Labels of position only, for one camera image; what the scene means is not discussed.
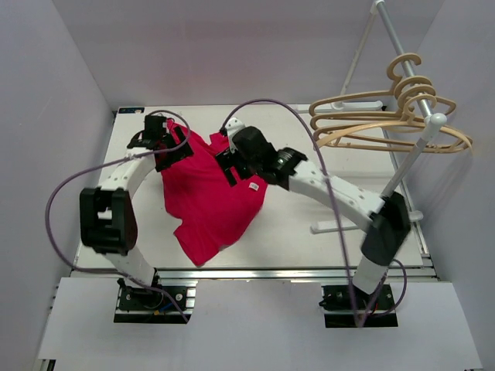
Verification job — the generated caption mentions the beige hanger middle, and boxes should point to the beige hanger middle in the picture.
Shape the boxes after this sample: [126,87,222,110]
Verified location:
[310,76,457,130]

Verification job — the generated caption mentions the beige hanger rear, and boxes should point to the beige hanger rear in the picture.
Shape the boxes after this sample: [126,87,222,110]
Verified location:
[308,53,422,116]

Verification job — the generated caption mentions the red t shirt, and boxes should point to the red t shirt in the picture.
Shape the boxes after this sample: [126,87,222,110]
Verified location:
[161,132,268,267]

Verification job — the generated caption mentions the white clothes rack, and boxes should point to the white clothes rack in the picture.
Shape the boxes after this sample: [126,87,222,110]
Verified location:
[293,0,449,235]

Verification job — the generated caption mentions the blue label sticker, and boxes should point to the blue label sticker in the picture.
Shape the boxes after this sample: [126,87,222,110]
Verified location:
[118,107,145,114]

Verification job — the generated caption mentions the beige hanger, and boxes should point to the beige hanger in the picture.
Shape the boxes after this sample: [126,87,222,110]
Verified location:
[312,94,474,154]
[308,53,422,116]
[310,76,457,130]

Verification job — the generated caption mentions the aluminium table rail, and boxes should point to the aluminium table rail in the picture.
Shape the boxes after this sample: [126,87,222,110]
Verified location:
[71,265,437,280]

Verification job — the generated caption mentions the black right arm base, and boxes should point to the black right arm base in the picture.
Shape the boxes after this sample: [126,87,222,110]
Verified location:
[319,284,398,328]

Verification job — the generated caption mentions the beige hanger front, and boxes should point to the beige hanger front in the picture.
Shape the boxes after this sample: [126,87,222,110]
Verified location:
[312,94,474,154]

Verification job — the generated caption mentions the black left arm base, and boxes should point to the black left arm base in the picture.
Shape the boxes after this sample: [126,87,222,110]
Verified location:
[114,278,196,325]

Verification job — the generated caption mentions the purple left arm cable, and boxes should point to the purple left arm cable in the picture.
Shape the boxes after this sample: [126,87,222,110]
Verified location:
[44,110,192,324]

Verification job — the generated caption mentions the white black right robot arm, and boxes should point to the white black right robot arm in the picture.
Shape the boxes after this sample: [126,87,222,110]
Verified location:
[215,117,411,308]

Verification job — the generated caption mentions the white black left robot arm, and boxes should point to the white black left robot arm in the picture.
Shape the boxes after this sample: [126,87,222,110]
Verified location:
[80,110,193,308]

